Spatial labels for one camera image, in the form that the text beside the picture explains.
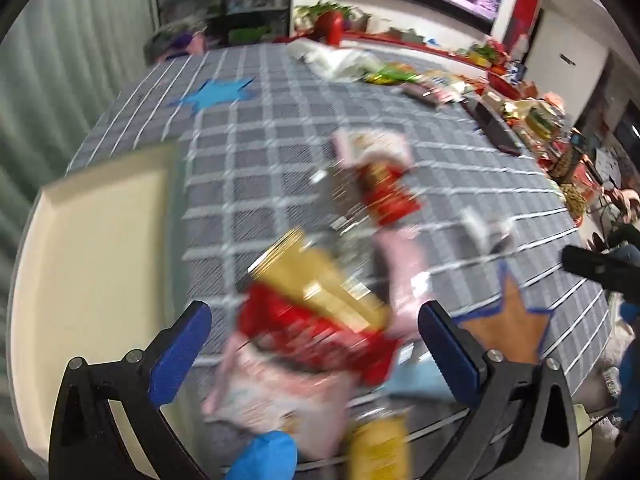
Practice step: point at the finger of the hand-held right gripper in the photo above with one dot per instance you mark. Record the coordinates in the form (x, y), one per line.
(595, 265)

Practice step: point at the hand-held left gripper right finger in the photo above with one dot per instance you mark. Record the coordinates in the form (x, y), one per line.
(450, 355)

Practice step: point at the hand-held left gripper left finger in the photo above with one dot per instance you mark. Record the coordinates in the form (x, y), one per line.
(180, 355)

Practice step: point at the cream plastic tray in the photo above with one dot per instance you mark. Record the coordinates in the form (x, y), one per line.
(95, 270)

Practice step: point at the red gold snack packet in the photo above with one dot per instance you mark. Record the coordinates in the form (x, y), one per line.
(387, 190)

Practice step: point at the light blue snack packet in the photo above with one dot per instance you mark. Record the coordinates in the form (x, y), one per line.
(417, 382)

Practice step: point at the orange star sticker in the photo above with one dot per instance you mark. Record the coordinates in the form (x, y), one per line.
(512, 320)

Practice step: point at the pink white snack packet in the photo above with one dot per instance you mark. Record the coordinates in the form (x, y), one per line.
(270, 400)

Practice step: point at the small silver wrapper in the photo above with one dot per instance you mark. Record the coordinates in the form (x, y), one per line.
(485, 230)

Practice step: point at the large red snack packet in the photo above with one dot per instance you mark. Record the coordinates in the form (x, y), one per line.
(310, 340)

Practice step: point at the pile of assorted snack packets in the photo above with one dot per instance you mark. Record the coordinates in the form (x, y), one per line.
(540, 125)

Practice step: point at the black flat box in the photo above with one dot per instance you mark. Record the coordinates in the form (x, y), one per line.
(492, 125)

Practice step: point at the dark brown snack packet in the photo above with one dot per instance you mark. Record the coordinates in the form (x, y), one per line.
(425, 94)

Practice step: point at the grey checkered tablecloth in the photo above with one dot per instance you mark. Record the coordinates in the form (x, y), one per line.
(280, 125)

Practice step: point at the blue star sticker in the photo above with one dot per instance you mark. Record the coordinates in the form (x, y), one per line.
(215, 92)

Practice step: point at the green snack packet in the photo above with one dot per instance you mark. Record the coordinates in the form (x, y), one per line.
(392, 75)

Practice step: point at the pale green curtain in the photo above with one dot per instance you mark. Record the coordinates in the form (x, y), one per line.
(65, 60)

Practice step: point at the white plastic bag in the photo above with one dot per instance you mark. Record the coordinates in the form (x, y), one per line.
(330, 57)

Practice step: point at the red vase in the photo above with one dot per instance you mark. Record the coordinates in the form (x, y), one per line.
(330, 27)

